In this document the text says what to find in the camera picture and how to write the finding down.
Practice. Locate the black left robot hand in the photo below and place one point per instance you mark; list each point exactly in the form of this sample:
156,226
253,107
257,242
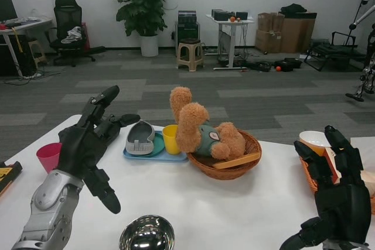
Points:
79,150

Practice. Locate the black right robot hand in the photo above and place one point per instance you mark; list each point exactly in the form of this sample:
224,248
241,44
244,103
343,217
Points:
342,212

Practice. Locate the shiny metal bowl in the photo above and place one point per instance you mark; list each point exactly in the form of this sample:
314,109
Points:
146,232

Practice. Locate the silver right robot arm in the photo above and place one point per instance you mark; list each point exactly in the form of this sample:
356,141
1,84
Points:
345,247

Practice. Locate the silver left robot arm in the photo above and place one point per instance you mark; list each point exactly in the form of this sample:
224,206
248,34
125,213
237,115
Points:
49,203

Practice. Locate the white and orange bowl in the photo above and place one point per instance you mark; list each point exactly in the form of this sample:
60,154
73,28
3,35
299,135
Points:
310,140

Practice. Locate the pink plastic cup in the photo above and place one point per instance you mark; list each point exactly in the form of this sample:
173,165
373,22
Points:
48,156

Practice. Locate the orange rectangular wicker basket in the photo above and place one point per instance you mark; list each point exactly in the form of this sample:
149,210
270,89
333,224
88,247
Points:
307,174

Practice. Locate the grey slip-on shoe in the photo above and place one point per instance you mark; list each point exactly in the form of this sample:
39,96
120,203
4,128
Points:
139,140

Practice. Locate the tissue box with white tissue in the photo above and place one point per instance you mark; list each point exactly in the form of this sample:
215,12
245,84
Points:
367,156

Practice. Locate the yellow black tool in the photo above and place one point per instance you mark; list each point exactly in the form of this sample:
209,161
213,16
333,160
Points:
8,176

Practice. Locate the light blue plastic tray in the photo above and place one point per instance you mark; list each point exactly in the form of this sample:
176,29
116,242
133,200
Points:
158,159

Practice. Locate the green plastic plate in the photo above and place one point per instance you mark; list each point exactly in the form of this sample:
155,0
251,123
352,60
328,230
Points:
158,144

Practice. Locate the yellow plastic cup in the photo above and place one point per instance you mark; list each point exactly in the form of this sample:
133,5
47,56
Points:
170,141

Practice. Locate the light wooden stool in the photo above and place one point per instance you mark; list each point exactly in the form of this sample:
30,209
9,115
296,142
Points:
35,46

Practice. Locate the red panel behind chair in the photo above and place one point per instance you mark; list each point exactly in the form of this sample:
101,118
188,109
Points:
85,37

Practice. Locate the black computer tower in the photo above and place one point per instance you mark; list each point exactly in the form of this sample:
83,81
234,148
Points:
14,56

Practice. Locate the white grey cloth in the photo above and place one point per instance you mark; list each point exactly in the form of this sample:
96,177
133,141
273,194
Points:
72,34

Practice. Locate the brown teddy bear green shirt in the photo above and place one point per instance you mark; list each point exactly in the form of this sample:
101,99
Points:
193,127

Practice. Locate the orange wooden board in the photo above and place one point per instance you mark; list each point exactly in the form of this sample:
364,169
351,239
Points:
237,161

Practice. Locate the round brown wicker basket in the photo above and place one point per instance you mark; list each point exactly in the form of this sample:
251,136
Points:
228,172

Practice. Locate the large white office desk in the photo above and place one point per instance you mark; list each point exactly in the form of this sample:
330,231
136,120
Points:
29,25

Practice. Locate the silver black humanoid robot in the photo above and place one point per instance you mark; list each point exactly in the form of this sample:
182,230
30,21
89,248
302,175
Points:
368,77

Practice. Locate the black office chair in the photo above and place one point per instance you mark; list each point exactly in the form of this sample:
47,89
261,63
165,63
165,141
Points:
68,13

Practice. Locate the beige plastic stool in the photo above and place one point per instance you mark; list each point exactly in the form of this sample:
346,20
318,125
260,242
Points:
190,46

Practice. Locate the orange ball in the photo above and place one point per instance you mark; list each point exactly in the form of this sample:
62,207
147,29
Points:
278,69

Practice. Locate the black carrying case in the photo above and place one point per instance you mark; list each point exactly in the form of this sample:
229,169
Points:
288,64

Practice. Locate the black computer monitor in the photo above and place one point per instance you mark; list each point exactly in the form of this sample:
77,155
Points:
7,8

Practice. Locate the black green framed machine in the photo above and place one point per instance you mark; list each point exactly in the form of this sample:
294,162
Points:
187,31

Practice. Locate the black folding bed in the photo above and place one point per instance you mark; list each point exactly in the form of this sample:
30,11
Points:
331,51

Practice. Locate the potted green plant white pot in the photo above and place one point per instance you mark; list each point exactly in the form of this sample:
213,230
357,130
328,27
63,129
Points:
140,1

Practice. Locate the black flat equipment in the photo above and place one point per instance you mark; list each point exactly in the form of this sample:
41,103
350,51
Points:
259,67

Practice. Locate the black crate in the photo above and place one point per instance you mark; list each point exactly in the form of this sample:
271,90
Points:
187,17

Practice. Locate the large cardboard box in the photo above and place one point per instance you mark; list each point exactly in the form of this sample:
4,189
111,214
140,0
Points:
297,34

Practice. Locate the stack of small cardboard boxes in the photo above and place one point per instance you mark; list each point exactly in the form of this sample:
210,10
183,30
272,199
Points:
267,36

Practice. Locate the small white standing desk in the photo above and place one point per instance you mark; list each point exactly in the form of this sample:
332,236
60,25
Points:
233,36

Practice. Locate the large black speaker box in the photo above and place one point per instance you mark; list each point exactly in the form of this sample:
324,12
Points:
222,15

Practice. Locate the black bag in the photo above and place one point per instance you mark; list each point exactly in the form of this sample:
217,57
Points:
293,9

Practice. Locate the small black speaker box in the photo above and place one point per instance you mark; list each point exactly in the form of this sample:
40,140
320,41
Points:
241,15

